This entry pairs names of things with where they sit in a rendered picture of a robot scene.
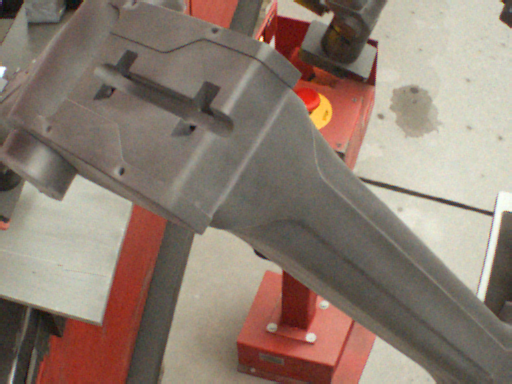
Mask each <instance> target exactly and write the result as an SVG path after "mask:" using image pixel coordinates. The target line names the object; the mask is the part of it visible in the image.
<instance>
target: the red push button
mask: <svg viewBox="0 0 512 384"><path fill-rule="evenodd" d="M293 92H294V93H295V94H296V95H297V96H298V97H299V98H300V99H301V100H302V101H303V103H304V104H305V105H306V108H307V110H308V114H309V115H311V114H312V113H313V110H314V109H317V108H318V107H319V106H320V103H321V100H320V98H319V95H318V93H316V92H315V91H314V90H313V89H310V88H301V87H300V88H298V89H296V90H294V91H293Z"/></svg>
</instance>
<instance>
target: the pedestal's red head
mask: <svg viewBox="0 0 512 384"><path fill-rule="evenodd" d="M275 9H276V11H277V1H274V3H273V5H272V6H271V8H270V9H269V11H268V13H267V15H266V17H265V18H264V22H263V23H262V25H261V27H260V29H259V31H258V33H257V34H256V36H255V38H254V39H259V40H260V38H261V36H262V35H263V42H265V28H266V25H267V22H268V19H269V18H270V16H271V14H272V13H274V11H275ZM310 23H311V22H309V21H305V20H301V19H297V18H292V17H289V16H285V15H281V14H277V17H276V32H275V34H274V35H273V36H274V49H275V50H276V51H277V52H279V53H280V54H282V55H283V56H284V57H285V58H286V59H287V60H288V61H289V62H290V63H291V64H293V65H294V66H295V67H296V68H297V69H298V70H299V71H300V72H301V73H302V76H301V78H300V79H299V81H298V82H297V84H296V86H294V88H293V89H291V90H292V91H294V90H296V89H298V88H300V87H301V88H310V89H313V90H314V91H315V92H316V93H318V94H321V95H323V96H324V97H325V98H326V99H327V100H328V101H329V103H330V105H331V108H332V115H331V119H330V121H329V122H328V123H327V124H326V125H325V126H324V127H322V128H320V129H318V131H319V132H320V133H321V135H322V136H323V138H324V139H325V140H326V142H327V143H328V144H329V146H330V147H331V148H332V149H333V150H334V151H335V152H336V153H337V155H338V156H339V157H340V158H341V159H342V160H343V161H344V163H345V164H346V165H347V166H348V167H349V168H350V169H351V171H353V168H354V165H355V163H356V161H357V158H358V155H359V152H360V148H361V147H360V146H361V144H362V141H363V139H364V137H365V134H366V131H367V129H366V128H367V126H368V123H369V121H370V118H371V116H372V115H371V113H372V110H373V108H374V105H375V101H374V100H375V92H376V85H375V84H376V77H377V72H376V70H377V63H378V60H377V56H378V44H379V40H375V39H372V38H370V37H369V38H368V40H367V43H368V44H369V45H371V46H373V47H375V48H376V49H377V52H376V54H375V56H376V57H375V59H374V62H373V63H372V64H373V66H372V69H371V71H370V76H369V77H368V79H367V81H366V82H362V81H363V79H361V78H359V77H356V76H354V75H352V74H350V73H348V74H347V77H346V78H345V80H344V81H343V82H341V83H337V84H332V85H331V86H332V87H333V88H330V87H326V86H322V85H318V84H314V83H310V82H308V80H307V79H308V78H309V77H310V76H312V75H314V74H315V72H314V69H313V66H311V65H309V64H307V63H305V62H302V61H300V60H299V59H298V56H299V54H300V53H299V49H300V47H301V44H302V43H303V39H304V37H305V35H306V33H307V31H308V28H309V27H310V26H309V25H310Z"/></svg>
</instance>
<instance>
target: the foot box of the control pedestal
mask: <svg viewBox="0 0 512 384"><path fill-rule="evenodd" d="M281 292H282V274H279V273H276V272H272V271H269V270H267V271H265V274H264V276H263V279H262V282H261V284H260V287H259V289H258V291H257V293H256V296H255V298H254V301H253V303H252V305H251V308H250V310H249V313H248V314H247V317H246V319H245V322H244V323H243V326H242V327H243V328H242V331H241V332H240V335H239V338H238V339H237V350H238V364H237V366H236V371H238V372H241V373H245V374H248V375H250V376H256V377H260V378H263V379H265V380H272V381H275V382H277V383H283V384H358V381H359V379H360V377H361V375H362V373H363V371H364V368H365V365H366V362H367V360H368V357H369V354H370V351H371V349H372V345H373V344H374V342H375V340H376V337H377V336H376V335H375V334H372V332H371V331H369V330H367V329H366V328H365V327H364V326H361V324H359V323H358V322H355V320H354V319H352V318H351V317H348V316H347V314H345V313H344V312H343V313H342V312H341V311H340V310H339V309H338V308H337V307H334V306H333V305H331V304H330V306H329V308H328V310H327V313H326V316H325V319H324V321H323V324H322V327H321V329H320V332H319V335H318V337H317V339H316V342H315V344H309V343H306V342H304V341H297V340H294V339H290V338H288V337H281V336H278V335H275V334H271V333H268V332H266V329H267V326H268V324H269V322H270V319H271V317H272V314H273V312H274V310H275V307H276V304H277V302H278V300H279V297H280V295H281Z"/></svg>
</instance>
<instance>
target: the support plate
mask: <svg viewBox="0 0 512 384"><path fill-rule="evenodd" d="M133 209H134V203H132V202H130V201H128V200H125V199H124V198H122V197H120V196H118V195H117V194H114V193H112V192H110V191H109V190H107V189H105V188H103V187H101V186H99V185H97V184H96V183H92V182H90V181H88V180H86V179H85V178H83V177H82V176H80V175H78V174H77V175H76V177H75V178H74V180H73V182H72V184H71V185H70V186H69V188H68V191H67V193H66V194H65V196H64V198H63V199H62V201H59V200H56V199H53V198H50V197H47V196H46V195H45V194H43V193H40V192H39V191H38V189H37V188H36V187H34V186H32V185H31V184H30V183H29V182H28V181H26V182H25V184H24V186H23V190H22V192H21V194H20V197H19V199H18V202H17V204H16V208H15V210H14V211H13V216H12V218H11V219H12V220H11V222H10V226H9V227H8V230H3V229H0V298H3V299H6V300H10V301H14V302H17V303H18V304H23V305H26V306H31V307H33V308H35V309H39V310H43V311H47V312H50V313H52V314H57V315H61V316H65V317H67V318H70V319H74V320H79V321H83V322H85V323H88V324H93V325H97V326H102V323H103V317H104V315H105V313H104V312H105V310H106V307H107V305H106V304H107V302H108V299H109V294H110V291H111V286H112V283H113V281H114V279H113V278H114V275H115V273H116V270H117V269H116V266H117V263H118V261H119V258H120V257H119V255H120V252H121V249H122V247H123V241H124V238H125V235H126V233H127V230H128V224H129V221H130V218H131V214H132V211H133Z"/></svg>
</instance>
